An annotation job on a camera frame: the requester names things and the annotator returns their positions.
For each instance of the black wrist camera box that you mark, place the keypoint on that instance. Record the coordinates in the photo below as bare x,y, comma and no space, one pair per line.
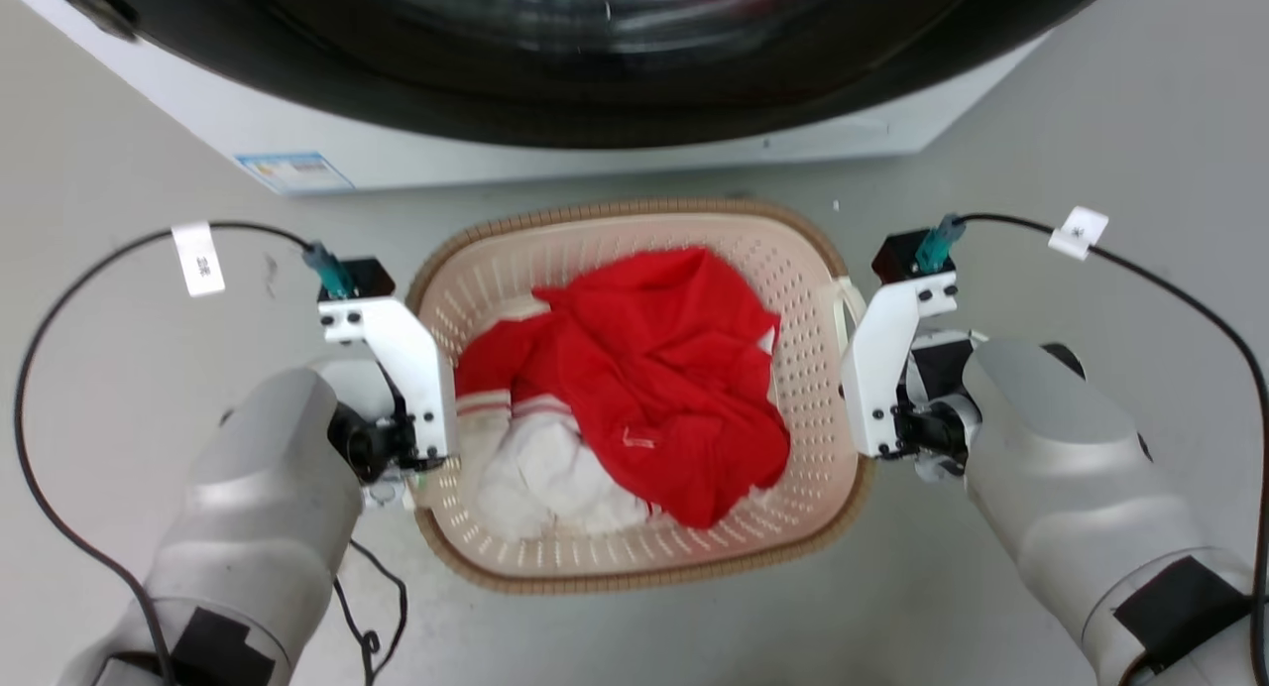
372,275
897,255

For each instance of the beige perforated laundry basket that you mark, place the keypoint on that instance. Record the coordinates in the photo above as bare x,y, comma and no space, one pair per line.
798,270

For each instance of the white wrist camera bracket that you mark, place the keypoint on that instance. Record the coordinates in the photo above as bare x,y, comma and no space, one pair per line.
877,359
411,359

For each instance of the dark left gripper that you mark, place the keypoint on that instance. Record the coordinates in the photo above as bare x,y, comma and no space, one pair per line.
377,443

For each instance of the red garment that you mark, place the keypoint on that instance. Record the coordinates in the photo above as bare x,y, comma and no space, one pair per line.
654,369

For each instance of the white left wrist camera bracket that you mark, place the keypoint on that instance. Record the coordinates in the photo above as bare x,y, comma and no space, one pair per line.
411,359

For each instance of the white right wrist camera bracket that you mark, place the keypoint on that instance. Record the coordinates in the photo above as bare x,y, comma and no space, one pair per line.
877,359

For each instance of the white washing machine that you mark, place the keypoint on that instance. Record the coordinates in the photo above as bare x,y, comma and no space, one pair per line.
297,121

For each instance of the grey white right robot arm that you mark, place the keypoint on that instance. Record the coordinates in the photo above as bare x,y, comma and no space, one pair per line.
1071,488

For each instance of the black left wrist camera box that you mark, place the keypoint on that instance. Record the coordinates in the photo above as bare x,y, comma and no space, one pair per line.
372,275

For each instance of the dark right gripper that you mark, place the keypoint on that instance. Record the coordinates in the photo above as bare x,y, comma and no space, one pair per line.
937,433

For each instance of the blue white energy label sticker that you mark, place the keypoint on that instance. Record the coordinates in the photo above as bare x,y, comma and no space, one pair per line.
295,171

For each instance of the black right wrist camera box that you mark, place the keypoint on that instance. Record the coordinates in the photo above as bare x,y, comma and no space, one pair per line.
897,255

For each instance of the black round washer door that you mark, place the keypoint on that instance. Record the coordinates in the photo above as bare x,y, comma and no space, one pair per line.
496,101

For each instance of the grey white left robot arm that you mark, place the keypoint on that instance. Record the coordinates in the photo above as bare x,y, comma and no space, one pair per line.
258,508

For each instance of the white cloth with red stripes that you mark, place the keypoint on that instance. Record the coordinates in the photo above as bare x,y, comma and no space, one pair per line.
545,478

